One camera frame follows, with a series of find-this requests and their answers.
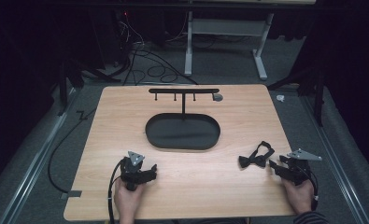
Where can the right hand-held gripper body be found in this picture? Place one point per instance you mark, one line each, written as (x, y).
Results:
(297, 169)

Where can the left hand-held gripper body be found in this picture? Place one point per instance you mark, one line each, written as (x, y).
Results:
(134, 171)

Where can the black bow tie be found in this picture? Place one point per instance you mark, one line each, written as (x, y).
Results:
(255, 156)

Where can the black hanger stand with tray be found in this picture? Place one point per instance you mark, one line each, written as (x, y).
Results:
(183, 124)

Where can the person's right hand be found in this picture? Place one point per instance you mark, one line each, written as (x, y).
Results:
(299, 195)

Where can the person's left hand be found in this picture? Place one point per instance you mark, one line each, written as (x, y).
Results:
(126, 199)

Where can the person's striped sleeve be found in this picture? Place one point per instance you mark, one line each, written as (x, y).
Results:
(309, 217)

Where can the crumpled white paper scrap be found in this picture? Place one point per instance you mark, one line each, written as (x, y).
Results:
(280, 98)

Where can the grey tape piece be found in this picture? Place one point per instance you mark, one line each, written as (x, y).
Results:
(70, 194)

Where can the black tripod stand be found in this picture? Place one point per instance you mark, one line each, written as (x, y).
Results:
(309, 87)
(67, 81)

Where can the small grey round disc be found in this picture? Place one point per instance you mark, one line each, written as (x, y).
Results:
(217, 97)

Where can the white metal desk frame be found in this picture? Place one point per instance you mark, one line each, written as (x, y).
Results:
(225, 43)

